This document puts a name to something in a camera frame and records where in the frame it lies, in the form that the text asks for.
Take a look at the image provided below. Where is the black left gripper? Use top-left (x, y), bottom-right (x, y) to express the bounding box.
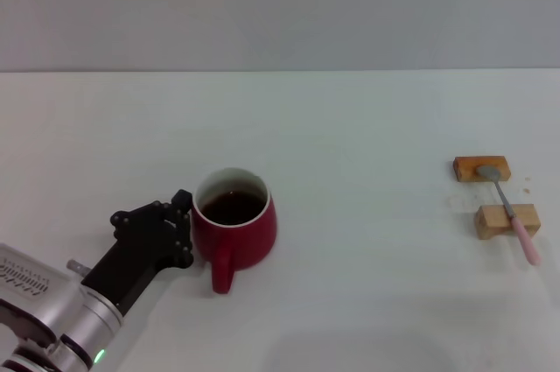
top-left (80, 189), bottom-right (196, 317)

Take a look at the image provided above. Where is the red ceramic cup with coffee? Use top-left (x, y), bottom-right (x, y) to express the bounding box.
top-left (191, 166), bottom-right (278, 295)

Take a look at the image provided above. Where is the pink handled metal spoon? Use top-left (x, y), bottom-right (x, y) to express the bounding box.
top-left (475, 165), bottom-right (543, 267)

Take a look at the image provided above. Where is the orange stained wooden block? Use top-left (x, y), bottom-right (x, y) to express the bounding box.
top-left (451, 156), bottom-right (512, 184)

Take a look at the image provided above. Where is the light wooden block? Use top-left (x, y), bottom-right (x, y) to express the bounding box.
top-left (474, 203), bottom-right (542, 241)

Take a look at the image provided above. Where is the silver left camera mount screw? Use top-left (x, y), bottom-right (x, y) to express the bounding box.
top-left (66, 259), bottom-right (91, 277)

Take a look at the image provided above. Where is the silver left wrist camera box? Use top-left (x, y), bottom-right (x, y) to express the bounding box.
top-left (0, 243), bottom-right (86, 338)

